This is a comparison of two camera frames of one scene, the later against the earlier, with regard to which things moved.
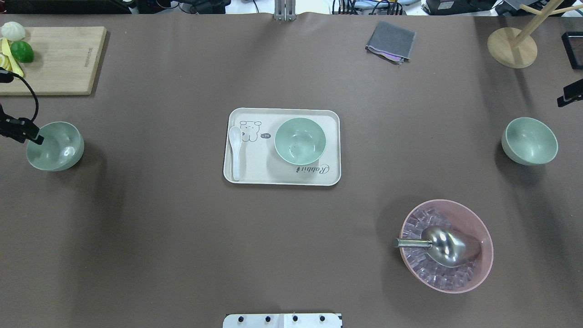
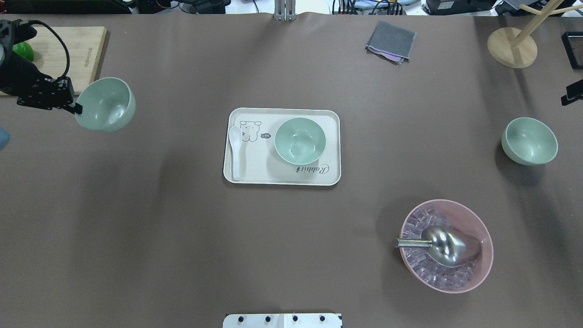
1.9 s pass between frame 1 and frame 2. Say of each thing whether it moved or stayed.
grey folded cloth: stayed
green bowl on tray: stayed
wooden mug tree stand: stayed
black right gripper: stayed
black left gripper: moved
